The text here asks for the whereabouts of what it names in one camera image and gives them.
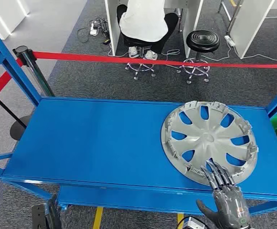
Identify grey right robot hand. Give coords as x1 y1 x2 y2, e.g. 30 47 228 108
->
195 159 252 229

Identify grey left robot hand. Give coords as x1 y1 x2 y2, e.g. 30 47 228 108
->
31 194 62 229

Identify grey plastic hubcap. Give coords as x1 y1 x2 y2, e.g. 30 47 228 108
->
160 100 260 187

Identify blue metal shelf rack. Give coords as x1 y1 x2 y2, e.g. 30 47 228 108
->
0 19 277 219

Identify yellow floor tape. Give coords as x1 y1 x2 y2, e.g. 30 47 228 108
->
93 207 185 229

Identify white power strip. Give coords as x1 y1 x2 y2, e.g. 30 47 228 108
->
224 35 236 47
90 20 98 36

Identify black round stool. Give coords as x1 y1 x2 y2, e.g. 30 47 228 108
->
125 44 156 80
176 30 220 84

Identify white desk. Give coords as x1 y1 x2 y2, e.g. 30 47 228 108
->
229 0 277 60
104 0 204 59

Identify person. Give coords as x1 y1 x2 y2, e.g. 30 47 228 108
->
116 0 179 61

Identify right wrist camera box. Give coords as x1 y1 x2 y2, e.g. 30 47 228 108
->
183 216 207 229

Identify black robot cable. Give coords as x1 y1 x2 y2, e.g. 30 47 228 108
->
176 218 189 229

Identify black stanchion post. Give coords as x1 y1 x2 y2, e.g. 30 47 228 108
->
12 45 55 98
0 86 32 142

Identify steel table frame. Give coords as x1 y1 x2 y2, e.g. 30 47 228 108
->
217 0 243 35

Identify black floor cables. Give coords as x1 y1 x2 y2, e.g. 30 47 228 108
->
77 17 111 45

